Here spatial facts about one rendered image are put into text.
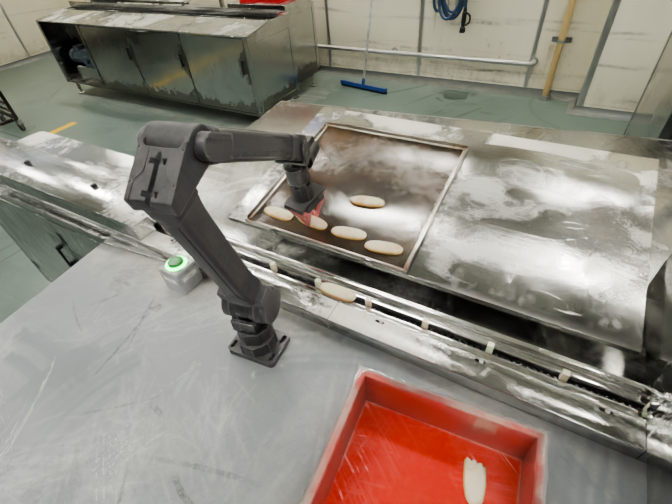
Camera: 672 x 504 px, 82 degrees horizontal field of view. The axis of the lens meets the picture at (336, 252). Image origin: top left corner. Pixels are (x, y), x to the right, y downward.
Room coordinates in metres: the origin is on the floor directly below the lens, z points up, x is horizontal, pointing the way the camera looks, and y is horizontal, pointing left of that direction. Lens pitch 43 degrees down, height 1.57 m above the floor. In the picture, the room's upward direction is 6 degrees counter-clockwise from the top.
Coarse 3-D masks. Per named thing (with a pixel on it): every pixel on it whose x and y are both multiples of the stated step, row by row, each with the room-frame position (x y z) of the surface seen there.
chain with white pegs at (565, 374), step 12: (288, 276) 0.71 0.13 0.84; (384, 312) 0.56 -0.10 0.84; (420, 324) 0.52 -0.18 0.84; (480, 348) 0.45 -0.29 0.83; (492, 348) 0.42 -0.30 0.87; (516, 360) 0.41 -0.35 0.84; (540, 372) 0.38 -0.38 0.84; (564, 372) 0.36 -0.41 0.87; (576, 384) 0.34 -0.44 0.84; (636, 408) 0.29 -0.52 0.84
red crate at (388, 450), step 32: (384, 416) 0.33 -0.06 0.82; (352, 448) 0.27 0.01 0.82; (384, 448) 0.27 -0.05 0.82; (416, 448) 0.26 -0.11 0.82; (448, 448) 0.26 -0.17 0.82; (480, 448) 0.25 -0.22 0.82; (352, 480) 0.22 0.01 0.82; (384, 480) 0.22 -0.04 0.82; (416, 480) 0.21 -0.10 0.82; (448, 480) 0.21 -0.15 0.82; (512, 480) 0.20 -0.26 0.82
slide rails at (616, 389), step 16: (256, 256) 0.79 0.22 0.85; (272, 272) 0.72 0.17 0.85; (304, 272) 0.71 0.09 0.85; (352, 288) 0.64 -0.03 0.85; (352, 304) 0.59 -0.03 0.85; (384, 304) 0.58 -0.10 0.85; (400, 320) 0.53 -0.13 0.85; (432, 320) 0.52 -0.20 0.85; (432, 336) 0.48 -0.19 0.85; (464, 336) 0.47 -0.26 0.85; (480, 336) 0.47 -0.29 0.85; (480, 352) 0.43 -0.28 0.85; (512, 352) 0.42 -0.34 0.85; (528, 352) 0.42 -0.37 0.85; (528, 368) 0.38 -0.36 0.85; (560, 368) 0.37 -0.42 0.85; (560, 384) 0.34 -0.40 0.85; (592, 384) 0.34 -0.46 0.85; (608, 384) 0.33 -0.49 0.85; (608, 400) 0.30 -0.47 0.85; (640, 400) 0.30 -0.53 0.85; (640, 416) 0.27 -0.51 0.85
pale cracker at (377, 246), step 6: (372, 240) 0.75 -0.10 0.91; (378, 240) 0.74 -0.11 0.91; (366, 246) 0.73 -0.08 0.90; (372, 246) 0.73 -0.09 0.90; (378, 246) 0.72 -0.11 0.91; (384, 246) 0.72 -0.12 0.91; (390, 246) 0.72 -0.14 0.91; (396, 246) 0.71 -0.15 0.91; (378, 252) 0.71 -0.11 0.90; (384, 252) 0.70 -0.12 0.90; (390, 252) 0.70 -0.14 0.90; (396, 252) 0.70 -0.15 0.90
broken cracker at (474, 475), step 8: (464, 464) 0.23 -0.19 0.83; (472, 464) 0.22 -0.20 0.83; (480, 464) 0.22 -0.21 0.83; (464, 472) 0.21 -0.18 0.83; (472, 472) 0.21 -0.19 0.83; (480, 472) 0.21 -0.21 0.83; (464, 480) 0.20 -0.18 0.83; (472, 480) 0.20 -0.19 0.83; (480, 480) 0.20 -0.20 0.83; (464, 488) 0.19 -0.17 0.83; (472, 488) 0.19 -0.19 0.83; (480, 488) 0.19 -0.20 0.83; (472, 496) 0.18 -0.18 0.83; (480, 496) 0.18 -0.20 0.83
